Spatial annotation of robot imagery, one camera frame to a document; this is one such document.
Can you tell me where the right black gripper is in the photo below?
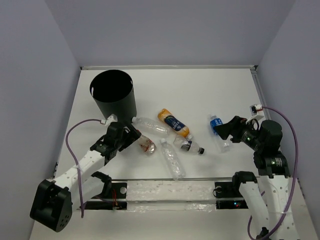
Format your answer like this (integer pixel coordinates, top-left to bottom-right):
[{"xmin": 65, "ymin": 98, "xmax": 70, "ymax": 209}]
[{"xmin": 212, "ymin": 114, "xmax": 263, "ymax": 150}]

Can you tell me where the clear crinkled bottle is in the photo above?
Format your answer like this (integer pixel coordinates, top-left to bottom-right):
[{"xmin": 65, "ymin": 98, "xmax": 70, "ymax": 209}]
[{"xmin": 132, "ymin": 116, "xmax": 170, "ymax": 138}]

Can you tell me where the clear bottle red cap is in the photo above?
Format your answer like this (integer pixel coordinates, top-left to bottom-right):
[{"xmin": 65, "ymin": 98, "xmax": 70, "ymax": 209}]
[{"xmin": 137, "ymin": 134, "xmax": 157, "ymax": 156}]

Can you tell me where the clear bottle white cap front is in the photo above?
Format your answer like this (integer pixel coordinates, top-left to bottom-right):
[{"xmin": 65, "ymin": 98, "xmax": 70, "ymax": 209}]
[{"xmin": 160, "ymin": 138, "xmax": 186, "ymax": 180}]

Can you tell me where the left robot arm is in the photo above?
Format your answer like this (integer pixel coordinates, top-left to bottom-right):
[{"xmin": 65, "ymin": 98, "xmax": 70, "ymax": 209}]
[{"xmin": 29, "ymin": 122, "xmax": 142, "ymax": 233}]

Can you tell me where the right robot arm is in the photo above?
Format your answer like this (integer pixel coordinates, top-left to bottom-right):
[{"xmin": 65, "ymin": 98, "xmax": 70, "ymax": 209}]
[{"xmin": 212, "ymin": 116, "xmax": 300, "ymax": 240}]

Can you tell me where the black cylindrical bin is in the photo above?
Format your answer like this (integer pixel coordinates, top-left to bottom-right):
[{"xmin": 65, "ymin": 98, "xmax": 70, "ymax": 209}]
[{"xmin": 89, "ymin": 69, "xmax": 137, "ymax": 123}]

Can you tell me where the blue label water bottle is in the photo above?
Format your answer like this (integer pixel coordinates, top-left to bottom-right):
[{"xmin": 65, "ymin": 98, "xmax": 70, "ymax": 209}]
[{"xmin": 209, "ymin": 115, "xmax": 231, "ymax": 153}]

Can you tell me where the orange bottle blue label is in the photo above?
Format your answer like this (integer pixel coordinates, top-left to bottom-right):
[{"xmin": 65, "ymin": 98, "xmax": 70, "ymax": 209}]
[{"xmin": 157, "ymin": 108, "xmax": 190, "ymax": 139}]

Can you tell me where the clear bottle black label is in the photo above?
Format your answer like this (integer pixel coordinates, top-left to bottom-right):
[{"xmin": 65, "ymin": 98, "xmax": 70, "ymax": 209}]
[{"xmin": 173, "ymin": 135, "xmax": 205, "ymax": 155}]

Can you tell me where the clear tape strip front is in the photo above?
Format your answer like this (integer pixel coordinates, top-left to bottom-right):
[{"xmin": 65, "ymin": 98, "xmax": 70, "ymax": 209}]
[{"xmin": 126, "ymin": 180, "xmax": 216, "ymax": 212}]

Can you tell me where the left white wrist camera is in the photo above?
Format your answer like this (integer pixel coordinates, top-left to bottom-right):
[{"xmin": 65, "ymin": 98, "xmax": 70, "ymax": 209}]
[{"xmin": 100, "ymin": 114, "xmax": 118, "ymax": 126}]

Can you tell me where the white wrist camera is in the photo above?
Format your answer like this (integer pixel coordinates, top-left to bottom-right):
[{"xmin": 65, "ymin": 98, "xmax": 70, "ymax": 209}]
[
  {"xmin": 100, "ymin": 114, "xmax": 118, "ymax": 126},
  {"xmin": 246, "ymin": 104, "xmax": 265, "ymax": 124}
]

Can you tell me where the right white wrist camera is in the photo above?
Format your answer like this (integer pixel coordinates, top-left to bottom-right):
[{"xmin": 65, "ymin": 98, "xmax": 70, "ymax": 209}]
[{"xmin": 246, "ymin": 104, "xmax": 265, "ymax": 124}]

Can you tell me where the aluminium rail right edge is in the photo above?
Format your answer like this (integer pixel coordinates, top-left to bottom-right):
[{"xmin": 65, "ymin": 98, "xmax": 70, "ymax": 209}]
[{"xmin": 250, "ymin": 68, "xmax": 271, "ymax": 120}]

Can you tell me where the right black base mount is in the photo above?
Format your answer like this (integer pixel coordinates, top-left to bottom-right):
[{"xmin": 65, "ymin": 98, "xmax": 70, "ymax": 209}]
[{"xmin": 212, "ymin": 181, "xmax": 248, "ymax": 210}]

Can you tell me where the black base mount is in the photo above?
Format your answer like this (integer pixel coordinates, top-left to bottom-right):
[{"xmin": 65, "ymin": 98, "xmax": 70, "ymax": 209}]
[
  {"xmin": 84, "ymin": 182, "xmax": 128, "ymax": 211},
  {"xmin": 212, "ymin": 181, "xmax": 248, "ymax": 210}
]

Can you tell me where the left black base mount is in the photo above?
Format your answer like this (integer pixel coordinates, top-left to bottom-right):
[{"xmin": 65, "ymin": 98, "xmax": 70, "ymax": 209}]
[{"xmin": 84, "ymin": 182, "xmax": 128, "ymax": 211}]

